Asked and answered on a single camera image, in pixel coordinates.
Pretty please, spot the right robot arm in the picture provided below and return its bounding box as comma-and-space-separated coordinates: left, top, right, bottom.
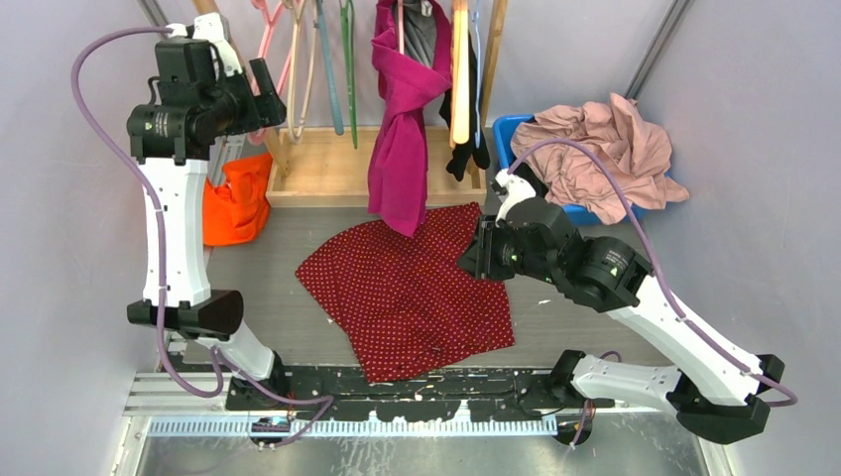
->
458, 198, 784, 444

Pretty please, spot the orange garment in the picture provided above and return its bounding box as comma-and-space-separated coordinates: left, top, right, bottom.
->
202, 153, 274, 247

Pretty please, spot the blue plastic bin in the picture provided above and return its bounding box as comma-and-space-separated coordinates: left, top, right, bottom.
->
492, 115, 649, 229

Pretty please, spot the magenta skirt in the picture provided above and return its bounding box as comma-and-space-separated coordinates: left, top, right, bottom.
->
368, 1, 452, 237

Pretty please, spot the teal blue hanger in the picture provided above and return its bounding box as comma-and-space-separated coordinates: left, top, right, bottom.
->
315, 0, 344, 136

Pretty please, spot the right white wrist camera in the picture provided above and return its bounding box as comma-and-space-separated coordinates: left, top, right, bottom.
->
491, 169, 537, 222

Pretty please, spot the black skirt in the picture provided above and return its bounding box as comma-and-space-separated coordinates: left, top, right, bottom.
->
438, 33, 492, 183

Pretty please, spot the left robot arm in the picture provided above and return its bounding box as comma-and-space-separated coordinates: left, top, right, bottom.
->
126, 35, 290, 410

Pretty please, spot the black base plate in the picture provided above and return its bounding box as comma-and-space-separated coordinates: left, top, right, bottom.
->
225, 365, 616, 424

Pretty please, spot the pink plastic hanger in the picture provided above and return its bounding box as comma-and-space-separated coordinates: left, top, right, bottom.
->
244, 0, 297, 147

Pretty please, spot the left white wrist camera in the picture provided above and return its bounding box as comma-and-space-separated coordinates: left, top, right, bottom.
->
192, 12, 243, 76

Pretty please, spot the light wooden hanger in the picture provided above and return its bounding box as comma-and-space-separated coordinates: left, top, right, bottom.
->
455, 0, 470, 146

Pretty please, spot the aluminium rail frame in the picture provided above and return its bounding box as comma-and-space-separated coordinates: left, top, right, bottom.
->
123, 369, 721, 439

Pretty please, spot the green hanger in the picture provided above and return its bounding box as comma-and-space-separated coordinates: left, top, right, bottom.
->
339, 0, 358, 149

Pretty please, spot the light blue hanger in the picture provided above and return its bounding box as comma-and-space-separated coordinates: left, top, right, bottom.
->
468, 1, 482, 149

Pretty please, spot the pink garment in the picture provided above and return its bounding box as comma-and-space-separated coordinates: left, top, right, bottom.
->
510, 93, 689, 225

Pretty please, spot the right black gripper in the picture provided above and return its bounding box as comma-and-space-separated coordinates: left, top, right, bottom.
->
456, 213, 559, 285

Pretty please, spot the wooden hanger rack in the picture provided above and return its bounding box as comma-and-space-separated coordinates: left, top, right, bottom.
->
191, 0, 511, 209

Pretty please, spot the red dotted garment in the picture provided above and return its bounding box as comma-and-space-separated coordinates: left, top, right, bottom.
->
296, 202, 515, 383

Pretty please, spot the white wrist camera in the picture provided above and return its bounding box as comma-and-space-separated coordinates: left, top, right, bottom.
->
491, 169, 537, 222
192, 12, 243, 76

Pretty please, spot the cream hanger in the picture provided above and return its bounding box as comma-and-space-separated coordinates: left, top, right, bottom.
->
283, 1, 317, 145

